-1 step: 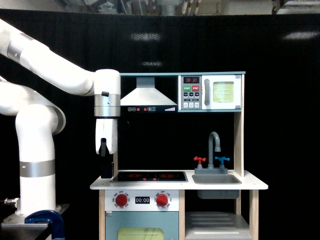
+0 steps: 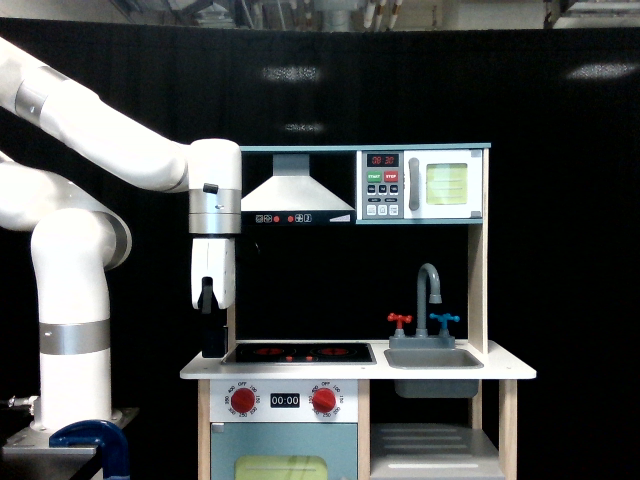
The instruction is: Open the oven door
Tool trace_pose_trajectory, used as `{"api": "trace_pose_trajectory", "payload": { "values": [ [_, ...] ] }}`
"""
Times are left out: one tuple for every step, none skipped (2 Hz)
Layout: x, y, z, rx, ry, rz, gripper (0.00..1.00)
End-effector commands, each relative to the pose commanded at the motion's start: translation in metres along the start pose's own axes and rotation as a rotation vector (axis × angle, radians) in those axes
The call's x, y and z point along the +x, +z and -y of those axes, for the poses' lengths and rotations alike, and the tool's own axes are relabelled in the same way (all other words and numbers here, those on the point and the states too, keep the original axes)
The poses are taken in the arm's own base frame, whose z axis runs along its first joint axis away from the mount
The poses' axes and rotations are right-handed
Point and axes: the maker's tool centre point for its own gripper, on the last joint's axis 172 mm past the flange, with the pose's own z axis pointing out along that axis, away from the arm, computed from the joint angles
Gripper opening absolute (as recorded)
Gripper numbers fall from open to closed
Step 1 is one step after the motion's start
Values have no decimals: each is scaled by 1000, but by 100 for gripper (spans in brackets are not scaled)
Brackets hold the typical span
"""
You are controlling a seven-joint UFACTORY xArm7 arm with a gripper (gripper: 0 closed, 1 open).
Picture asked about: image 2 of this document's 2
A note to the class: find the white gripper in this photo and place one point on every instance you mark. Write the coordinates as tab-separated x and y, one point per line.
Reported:
213	290

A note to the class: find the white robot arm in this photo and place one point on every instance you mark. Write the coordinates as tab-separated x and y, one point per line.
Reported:
75	239

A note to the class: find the left red oven knob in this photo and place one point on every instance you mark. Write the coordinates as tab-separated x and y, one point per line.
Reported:
243	400

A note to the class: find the red oven knob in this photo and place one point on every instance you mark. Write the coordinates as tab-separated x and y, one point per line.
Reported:
243	400
323	400

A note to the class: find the black oven timer display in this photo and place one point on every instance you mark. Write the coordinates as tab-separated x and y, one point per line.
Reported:
284	400

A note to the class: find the blue toy oven door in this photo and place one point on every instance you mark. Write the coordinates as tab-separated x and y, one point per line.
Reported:
257	450

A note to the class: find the right red oven knob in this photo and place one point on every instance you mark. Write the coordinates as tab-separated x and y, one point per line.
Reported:
323	400

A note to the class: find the black toy stovetop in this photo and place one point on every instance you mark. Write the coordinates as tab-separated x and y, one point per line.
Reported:
283	353

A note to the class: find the blue C-clamp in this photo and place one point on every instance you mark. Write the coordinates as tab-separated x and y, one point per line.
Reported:
107	437

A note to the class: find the grey toy range hood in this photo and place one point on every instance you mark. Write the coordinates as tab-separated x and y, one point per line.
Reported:
292	197

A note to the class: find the grey toy sink basin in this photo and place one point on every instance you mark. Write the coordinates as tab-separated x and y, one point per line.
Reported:
434	360

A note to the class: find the grey lower shelf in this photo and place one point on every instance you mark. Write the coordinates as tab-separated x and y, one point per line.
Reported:
432	451

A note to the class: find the grey microwave control panel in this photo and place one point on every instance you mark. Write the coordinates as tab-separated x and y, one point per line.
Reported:
381	185

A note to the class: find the black backdrop curtain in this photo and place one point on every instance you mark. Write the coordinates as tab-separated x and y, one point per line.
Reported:
563	214

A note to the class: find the wooden toy kitchen frame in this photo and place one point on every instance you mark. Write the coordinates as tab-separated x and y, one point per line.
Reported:
338	283

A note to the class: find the red faucet handle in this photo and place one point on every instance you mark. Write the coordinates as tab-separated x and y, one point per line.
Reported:
399	320

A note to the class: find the blue faucet handle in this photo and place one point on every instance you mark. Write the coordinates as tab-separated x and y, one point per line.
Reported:
444	319

